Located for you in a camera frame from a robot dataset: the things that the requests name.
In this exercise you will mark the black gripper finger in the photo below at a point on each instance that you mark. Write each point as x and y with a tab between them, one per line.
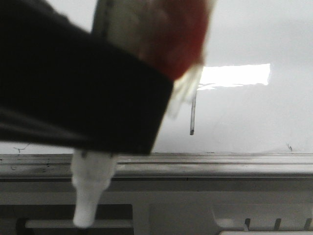
60	85

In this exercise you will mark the white whiteboard marker pen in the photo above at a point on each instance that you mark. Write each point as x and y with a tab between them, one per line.
170	36

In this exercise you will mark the white whiteboard with aluminium frame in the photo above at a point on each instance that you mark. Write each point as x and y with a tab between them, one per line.
250	118

